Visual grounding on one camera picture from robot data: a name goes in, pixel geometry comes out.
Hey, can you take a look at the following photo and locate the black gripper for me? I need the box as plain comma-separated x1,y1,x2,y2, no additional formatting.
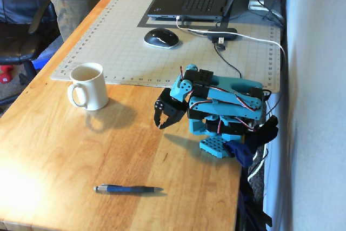
154,89,188,130

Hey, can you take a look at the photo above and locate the blue and black pen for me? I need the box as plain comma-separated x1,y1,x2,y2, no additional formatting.
94,184,164,194

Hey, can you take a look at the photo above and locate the white ceramic mug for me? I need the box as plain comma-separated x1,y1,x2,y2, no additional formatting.
66,62,109,111

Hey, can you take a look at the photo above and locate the black computer mouse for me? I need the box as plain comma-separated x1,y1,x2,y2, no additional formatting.
143,28,179,49

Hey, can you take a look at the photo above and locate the grey gridded cutting mat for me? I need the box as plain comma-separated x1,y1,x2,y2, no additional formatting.
50,0,282,94

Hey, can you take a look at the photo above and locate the blue table clamp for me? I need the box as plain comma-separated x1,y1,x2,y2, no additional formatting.
225,140,254,168

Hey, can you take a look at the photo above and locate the black usb hub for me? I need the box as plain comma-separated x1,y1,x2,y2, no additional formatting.
207,28,238,41

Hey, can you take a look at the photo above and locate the black table clamp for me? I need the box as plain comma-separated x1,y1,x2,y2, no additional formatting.
254,115,279,145

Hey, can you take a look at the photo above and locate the blue plastic bin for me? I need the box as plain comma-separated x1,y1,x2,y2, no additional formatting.
31,36,63,74

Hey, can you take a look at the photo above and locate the standing person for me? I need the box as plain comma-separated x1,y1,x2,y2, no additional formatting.
43,0,109,42

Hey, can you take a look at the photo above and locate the silver stand base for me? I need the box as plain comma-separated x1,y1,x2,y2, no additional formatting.
247,0,271,11

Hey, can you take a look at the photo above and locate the black office chair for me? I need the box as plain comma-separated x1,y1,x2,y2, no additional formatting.
0,0,62,107

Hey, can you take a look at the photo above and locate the red dumbbell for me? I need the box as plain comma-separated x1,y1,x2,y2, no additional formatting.
0,64,14,84

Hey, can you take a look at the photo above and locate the black cable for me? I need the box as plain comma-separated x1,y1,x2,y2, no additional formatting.
213,42,243,79

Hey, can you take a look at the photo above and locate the white usb cable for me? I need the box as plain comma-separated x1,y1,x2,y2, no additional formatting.
176,16,288,182

